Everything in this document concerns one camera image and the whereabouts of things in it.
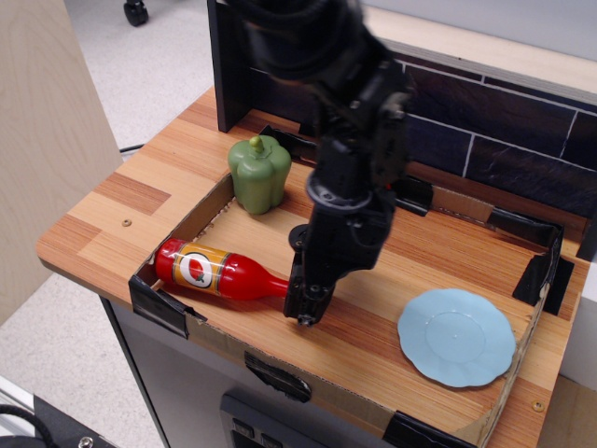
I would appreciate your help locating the red hot sauce bottle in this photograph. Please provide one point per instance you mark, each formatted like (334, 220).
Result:
(216, 272)

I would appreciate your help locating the green toy bell pepper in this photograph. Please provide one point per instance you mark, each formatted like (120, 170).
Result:
(259, 168)

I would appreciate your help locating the light blue plastic plate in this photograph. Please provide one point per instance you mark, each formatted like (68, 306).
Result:
(456, 338)

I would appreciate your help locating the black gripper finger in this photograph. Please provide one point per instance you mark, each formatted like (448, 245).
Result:
(311, 287)

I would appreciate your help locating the dark tile backsplash panel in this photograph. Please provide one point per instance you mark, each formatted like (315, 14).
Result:
(487, 130)

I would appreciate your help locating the light wooden board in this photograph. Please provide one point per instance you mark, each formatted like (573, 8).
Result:
(56, 143)

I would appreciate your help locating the black caster wheel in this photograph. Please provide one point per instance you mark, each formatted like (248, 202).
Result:
(135, 12)

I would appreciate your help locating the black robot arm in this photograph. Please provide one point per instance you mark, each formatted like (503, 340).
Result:
(364, 95)

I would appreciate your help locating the black equipment with cable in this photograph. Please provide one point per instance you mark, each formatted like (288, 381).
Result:
(40, 424)

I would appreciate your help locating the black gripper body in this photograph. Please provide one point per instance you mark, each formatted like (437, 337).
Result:
(343, 234)

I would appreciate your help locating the grey cabinet under table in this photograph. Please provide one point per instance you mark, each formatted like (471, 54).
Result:
(196, 398)

